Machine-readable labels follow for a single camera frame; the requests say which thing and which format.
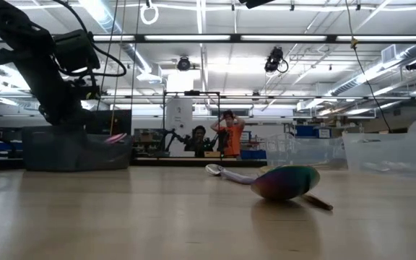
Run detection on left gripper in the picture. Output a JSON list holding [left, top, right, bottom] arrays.
[[16, 53, 121, 145]]

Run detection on distant black station frame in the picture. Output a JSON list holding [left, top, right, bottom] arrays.
[[162, 90, 222, 160]]

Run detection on blue storage crate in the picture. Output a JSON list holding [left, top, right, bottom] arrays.
[[294, 124, 332, 139], [240, 149, 267, 160]]

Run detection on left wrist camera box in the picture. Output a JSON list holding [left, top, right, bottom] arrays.
[[54, 30, 100, 73]]

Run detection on white hanging ring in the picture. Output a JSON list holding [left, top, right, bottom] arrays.
[[139, 2, 160, 26]]

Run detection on hanging cable with yellow tag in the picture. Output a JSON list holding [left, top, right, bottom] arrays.
[[344, 0, 393, 134]]

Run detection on dark translucent plastic bin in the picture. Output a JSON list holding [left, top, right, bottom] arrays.
[[22, 125, 133, 172]]

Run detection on clear plastic bin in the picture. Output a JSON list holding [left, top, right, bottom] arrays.
[[341, 118, 416, 181], [264, 132, 347, 170]]

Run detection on round black ceiling camera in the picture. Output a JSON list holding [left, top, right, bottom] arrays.
[[176, 56, 192, 72]]

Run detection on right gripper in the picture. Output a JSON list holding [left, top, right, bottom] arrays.
[[238, 0, 276, 9]]

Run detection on person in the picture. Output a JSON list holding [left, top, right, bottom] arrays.
[[184, 125, 212, 158], [209, 109, 247, 160]]

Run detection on purple-handled silver spoon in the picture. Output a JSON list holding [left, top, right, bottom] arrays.
[[204, 162, 258, 186]]

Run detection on black overhead camera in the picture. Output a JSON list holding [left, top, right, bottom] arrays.
[[264, 45, 290, 74]]

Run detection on black overhead rig beam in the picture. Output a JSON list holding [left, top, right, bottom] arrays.
[[0, 33, 416, 45]]

